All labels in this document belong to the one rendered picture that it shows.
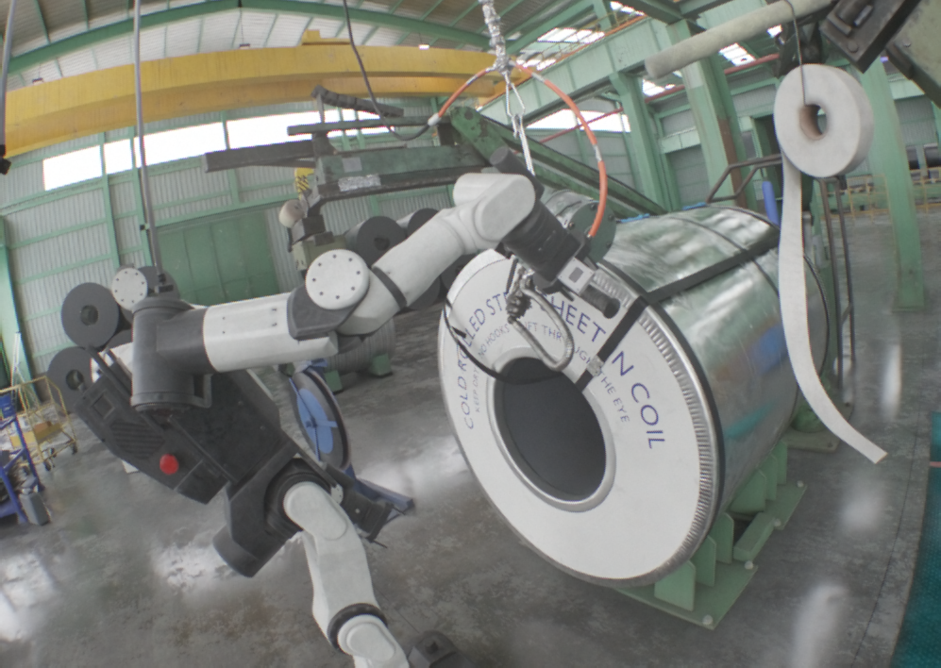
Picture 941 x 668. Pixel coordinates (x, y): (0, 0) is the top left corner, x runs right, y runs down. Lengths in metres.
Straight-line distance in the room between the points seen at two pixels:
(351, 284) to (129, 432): 0.47
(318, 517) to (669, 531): 0.89
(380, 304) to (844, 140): 0.65
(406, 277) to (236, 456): 0.45
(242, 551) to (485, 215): 0.75
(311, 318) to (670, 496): 0.99
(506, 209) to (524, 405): 1.20
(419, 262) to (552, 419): 1.33
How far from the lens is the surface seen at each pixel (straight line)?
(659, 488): 1.27
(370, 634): 1.10
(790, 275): 0.77
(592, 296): 0.90
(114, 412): 0.84
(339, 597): 1.08
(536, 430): 1.79
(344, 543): 0.99
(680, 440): 1.16
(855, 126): 0.69
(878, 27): 0.78
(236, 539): 0.95
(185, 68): 15.91
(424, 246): 0.60
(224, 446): 0.84
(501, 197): 0.63
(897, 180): 5.48
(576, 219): 0.95
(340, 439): 2.55
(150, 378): 0.65
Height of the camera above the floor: 1.36
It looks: 7 degrees down
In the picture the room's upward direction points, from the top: 13 degrees counter-clockwise
